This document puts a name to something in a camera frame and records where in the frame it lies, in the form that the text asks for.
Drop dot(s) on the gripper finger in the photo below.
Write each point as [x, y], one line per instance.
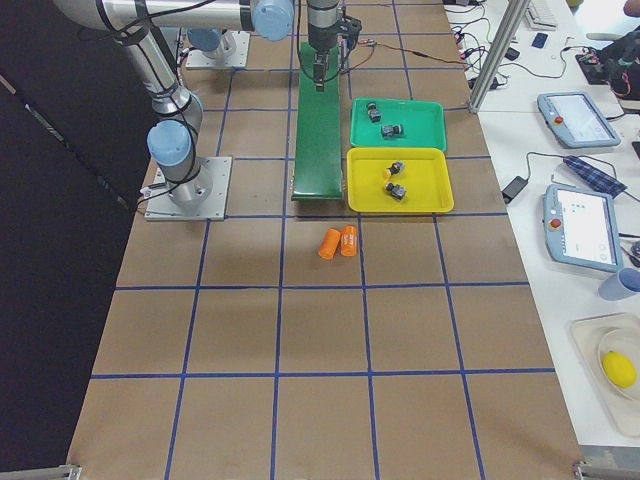
[319, 70]

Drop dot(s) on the green push button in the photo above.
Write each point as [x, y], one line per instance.
[392, 131]
[373, 112]

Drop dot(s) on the yellow push button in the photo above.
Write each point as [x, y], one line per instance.
[394, 169]
[395, 191]

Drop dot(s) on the orange cylinder with white text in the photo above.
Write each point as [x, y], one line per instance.
[349, 241]

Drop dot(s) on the plain orange cylinder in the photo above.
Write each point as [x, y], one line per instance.
[329, 244]

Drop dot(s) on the green conveyor belt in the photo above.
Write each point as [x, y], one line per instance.
[318, 157]

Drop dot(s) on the green plastic tray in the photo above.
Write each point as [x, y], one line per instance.
[423, 123]

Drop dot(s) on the yellow plastic tray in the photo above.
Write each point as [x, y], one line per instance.
[425, 177]

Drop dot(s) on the dark blue phone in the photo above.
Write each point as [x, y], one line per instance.
[539, 40]

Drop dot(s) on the white keyboard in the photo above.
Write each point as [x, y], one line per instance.
[539, 16]

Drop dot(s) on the black power adapter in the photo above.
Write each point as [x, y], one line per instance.
[513, 189]

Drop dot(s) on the upper teach pendant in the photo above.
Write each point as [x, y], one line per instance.
[576, 121]

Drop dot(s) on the teach pendant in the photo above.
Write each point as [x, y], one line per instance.
[576, 121]
[580, 228]

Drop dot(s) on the blue plaid cloth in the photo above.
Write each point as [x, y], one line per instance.
[597, 179]

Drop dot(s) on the lower teach pendant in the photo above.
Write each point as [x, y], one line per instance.
[580, 228]

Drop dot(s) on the light blue cup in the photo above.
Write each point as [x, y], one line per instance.
[621, 285]

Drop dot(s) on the beige tray with bowl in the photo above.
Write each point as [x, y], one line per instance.
[593, 338]

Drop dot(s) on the yellow lemon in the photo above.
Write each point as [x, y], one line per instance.
[619, 369]

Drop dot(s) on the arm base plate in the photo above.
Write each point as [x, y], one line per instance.
[213, 49]
[204, 198]

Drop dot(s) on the aluminium frame post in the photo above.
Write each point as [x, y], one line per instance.
[507, 28]

